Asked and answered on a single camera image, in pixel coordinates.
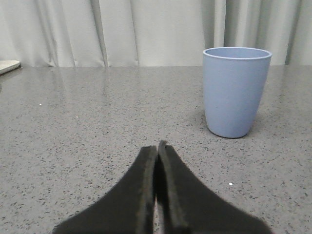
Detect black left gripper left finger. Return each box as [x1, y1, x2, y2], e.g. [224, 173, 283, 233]
[53, 146, 156, 234]

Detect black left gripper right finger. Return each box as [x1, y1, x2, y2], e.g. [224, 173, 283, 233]
[155, 140, 271, 234]

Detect blue plastic cup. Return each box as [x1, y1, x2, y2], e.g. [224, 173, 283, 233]
[203, 47, 272, 138]

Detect white flat object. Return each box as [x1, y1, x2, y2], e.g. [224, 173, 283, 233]
[0, 60, 20, 75]

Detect grey curtain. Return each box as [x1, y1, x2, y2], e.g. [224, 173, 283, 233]
[0, 0, 312, 67]

